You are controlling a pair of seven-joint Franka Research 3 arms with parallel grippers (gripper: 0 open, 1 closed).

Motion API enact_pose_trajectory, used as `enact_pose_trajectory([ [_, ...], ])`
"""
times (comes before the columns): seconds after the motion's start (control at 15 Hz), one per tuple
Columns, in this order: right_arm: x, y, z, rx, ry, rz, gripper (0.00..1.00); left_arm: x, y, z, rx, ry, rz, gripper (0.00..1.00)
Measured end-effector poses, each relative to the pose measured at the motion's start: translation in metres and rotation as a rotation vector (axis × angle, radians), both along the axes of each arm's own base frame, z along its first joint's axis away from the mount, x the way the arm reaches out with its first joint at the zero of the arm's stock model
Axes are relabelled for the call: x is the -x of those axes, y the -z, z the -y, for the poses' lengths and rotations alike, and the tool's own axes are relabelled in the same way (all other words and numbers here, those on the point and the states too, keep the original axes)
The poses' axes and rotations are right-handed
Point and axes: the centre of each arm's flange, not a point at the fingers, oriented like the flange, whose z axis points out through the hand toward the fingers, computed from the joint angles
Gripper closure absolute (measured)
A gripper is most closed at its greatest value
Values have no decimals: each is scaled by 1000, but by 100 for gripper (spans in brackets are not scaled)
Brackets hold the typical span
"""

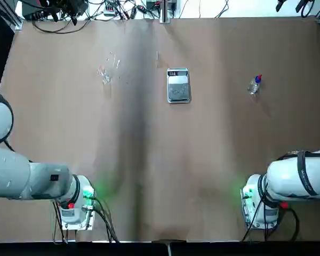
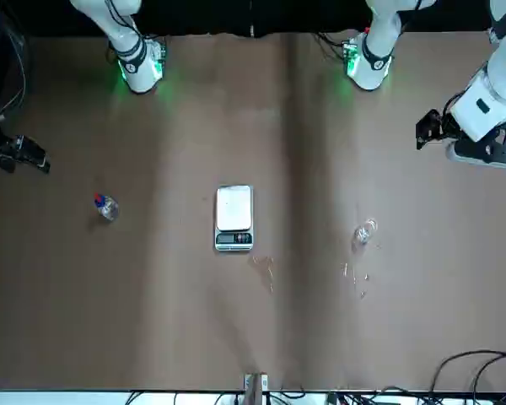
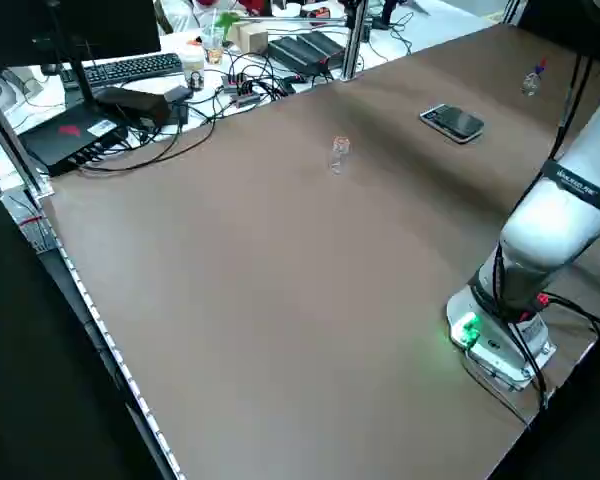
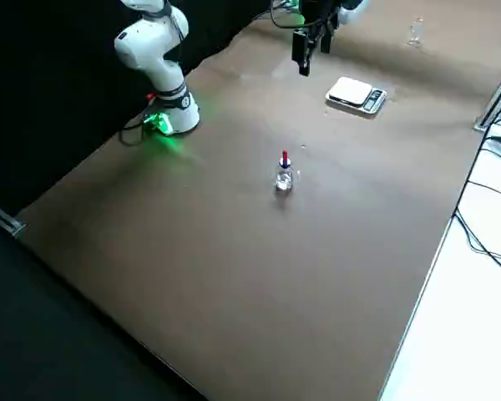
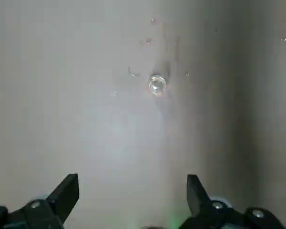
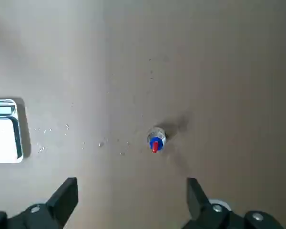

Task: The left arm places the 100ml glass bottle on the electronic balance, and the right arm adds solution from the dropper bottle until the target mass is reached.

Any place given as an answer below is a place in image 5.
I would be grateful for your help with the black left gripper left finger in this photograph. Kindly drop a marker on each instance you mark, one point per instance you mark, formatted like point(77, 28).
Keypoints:
point(50, 210)

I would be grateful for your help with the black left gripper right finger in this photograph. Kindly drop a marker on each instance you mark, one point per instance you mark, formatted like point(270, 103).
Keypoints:
point(205, 212)

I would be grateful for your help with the clear glass bottle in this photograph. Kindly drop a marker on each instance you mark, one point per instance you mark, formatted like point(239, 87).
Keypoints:
point(157, 85)

